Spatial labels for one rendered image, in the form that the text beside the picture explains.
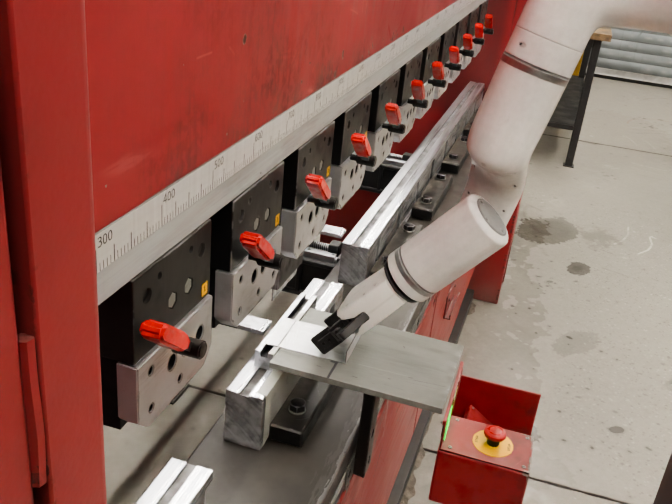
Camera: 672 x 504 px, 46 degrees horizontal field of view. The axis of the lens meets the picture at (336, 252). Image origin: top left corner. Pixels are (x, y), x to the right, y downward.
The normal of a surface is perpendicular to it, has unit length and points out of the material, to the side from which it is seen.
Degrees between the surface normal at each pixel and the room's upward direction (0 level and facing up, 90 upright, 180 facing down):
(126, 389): 90
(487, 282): 90
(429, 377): 0
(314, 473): 0
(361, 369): 0
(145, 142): 90
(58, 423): 90
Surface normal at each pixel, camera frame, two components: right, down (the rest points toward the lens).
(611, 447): 0.09, -0.90
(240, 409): -0.31, 0.39
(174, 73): 0.95, 0.22
